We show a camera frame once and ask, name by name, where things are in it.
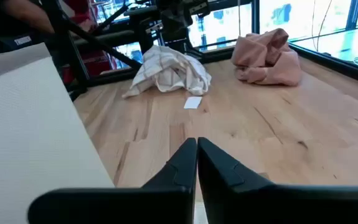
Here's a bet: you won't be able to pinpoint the white towel red check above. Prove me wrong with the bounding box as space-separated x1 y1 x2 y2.
121 45 212 110

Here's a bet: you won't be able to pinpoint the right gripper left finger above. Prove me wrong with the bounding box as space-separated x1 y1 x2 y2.
27 137 197 224

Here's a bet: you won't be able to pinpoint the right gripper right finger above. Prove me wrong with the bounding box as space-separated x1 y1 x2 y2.
197 136 358 224

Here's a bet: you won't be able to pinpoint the person's forearm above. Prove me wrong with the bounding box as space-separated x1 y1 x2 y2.
1 0 57 34

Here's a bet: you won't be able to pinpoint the white towel grey plaid lines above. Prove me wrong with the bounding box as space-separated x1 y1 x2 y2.
0 42 115 224

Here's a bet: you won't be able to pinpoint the pink towel white stripes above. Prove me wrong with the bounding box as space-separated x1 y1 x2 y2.
230 27 303 87

